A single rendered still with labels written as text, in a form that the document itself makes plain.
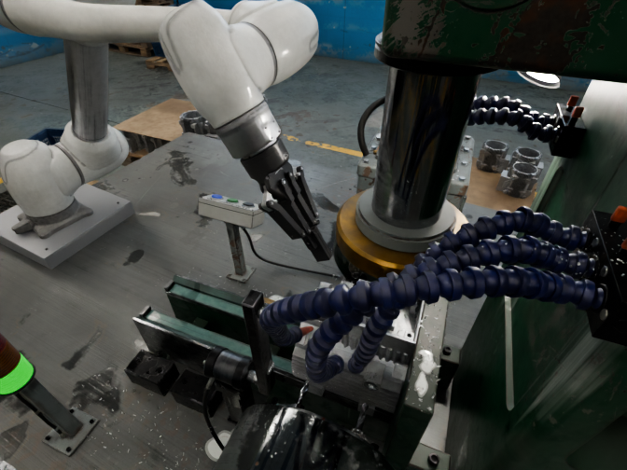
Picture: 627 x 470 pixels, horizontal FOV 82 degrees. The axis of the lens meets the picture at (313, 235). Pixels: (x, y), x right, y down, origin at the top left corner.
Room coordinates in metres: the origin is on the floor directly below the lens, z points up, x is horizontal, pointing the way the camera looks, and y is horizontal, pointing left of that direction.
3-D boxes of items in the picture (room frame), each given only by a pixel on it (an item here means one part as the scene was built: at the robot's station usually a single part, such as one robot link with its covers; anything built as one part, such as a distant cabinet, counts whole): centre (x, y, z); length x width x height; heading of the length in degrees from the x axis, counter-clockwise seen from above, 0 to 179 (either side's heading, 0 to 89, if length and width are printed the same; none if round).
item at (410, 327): (0.38, -0.12, 1.11); 0.12 x 0.11 x 0.07; 68
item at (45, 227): (1.00, 0.92, 0.89); 0.22 x 0.18 x 0.06; 144
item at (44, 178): (1.02, 0.90, 1.02); 0.18 x 0.16 x 0.22; 147
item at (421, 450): (0.34, -0.23, 0.97); 0.30 x 0.11 x 0.34; 158
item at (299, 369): (0.40, -0.08, 1.01); 0.20 x 0.19 x 0.19; 68
